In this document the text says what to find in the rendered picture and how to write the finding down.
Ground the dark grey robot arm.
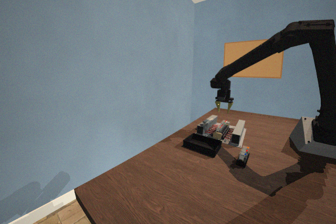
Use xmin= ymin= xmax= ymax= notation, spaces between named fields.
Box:
xmin=210 ymin=19 xmax=336 ymax=146

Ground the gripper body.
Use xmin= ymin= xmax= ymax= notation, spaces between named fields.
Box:
xmin=215 ymin=97 xmax=234 ymax=103

